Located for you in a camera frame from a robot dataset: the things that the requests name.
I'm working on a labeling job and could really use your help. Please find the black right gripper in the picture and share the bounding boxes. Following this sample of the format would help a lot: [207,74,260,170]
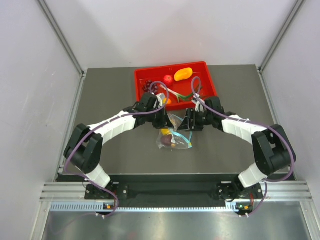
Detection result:
[178,108,214,132]

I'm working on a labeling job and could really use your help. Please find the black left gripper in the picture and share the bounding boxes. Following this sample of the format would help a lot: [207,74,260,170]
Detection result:
[146,104,174,129]

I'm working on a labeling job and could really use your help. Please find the clear zip top bag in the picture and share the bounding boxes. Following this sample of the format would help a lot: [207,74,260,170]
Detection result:
[156,113,193,150]

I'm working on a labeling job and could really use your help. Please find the yellow fake corn cob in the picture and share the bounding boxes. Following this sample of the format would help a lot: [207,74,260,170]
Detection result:
[173,67,193,82]

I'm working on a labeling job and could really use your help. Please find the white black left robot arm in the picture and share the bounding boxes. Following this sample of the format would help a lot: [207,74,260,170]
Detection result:
[63,92,169,199]

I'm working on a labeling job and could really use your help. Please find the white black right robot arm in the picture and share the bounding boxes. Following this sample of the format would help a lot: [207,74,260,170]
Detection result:
[178,96,297,201]

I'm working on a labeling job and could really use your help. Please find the yellow fake lemon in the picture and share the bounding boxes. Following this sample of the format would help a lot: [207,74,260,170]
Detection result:
[160,128,171,136]

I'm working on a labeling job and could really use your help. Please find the yellow green fake mango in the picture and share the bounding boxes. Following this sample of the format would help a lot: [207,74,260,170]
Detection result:
[162,97,172,105]

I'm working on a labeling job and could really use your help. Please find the green fake scallion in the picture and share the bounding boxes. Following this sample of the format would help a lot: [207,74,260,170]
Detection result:
[168,84,208,103]

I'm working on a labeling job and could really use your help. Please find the dark red fake grapes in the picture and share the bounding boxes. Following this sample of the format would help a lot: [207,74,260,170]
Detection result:
[142,80,159,94]

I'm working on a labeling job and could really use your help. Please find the red fake strawberry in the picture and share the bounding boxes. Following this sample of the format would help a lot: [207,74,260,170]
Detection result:
[163,75,174,87]

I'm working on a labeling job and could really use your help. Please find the red plastic tray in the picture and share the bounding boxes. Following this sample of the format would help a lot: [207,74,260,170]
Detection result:
[134,61,218,111]

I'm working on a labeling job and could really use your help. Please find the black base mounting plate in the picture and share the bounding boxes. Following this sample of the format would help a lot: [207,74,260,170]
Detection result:
[84,181,253,202]

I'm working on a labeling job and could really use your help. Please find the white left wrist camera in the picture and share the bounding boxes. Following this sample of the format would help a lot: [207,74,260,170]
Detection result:
[154,93,167,108]

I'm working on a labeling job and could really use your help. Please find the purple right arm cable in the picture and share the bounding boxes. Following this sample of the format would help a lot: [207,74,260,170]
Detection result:
[191,76,296,218]

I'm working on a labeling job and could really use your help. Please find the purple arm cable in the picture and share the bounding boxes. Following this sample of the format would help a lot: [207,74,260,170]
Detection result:
[63,81,169,218]
[191,76,296,218]

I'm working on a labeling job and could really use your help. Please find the grey slotted cable duct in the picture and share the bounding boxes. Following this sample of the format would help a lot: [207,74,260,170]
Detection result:
[49,202,251,213]

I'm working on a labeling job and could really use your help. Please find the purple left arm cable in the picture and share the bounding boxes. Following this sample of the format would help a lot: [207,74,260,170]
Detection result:
[63,81,169,218]

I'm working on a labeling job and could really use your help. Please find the left aluminium frame post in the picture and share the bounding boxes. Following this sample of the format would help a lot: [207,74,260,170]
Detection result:
[36,0,85,77]

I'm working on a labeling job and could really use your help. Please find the aluminium frame post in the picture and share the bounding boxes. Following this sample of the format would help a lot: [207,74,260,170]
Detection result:
[36,0,85,77]
[257,0,306,75]

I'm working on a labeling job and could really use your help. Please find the right aluminium frame post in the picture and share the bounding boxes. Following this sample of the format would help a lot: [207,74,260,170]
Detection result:
[257,0,306,75]

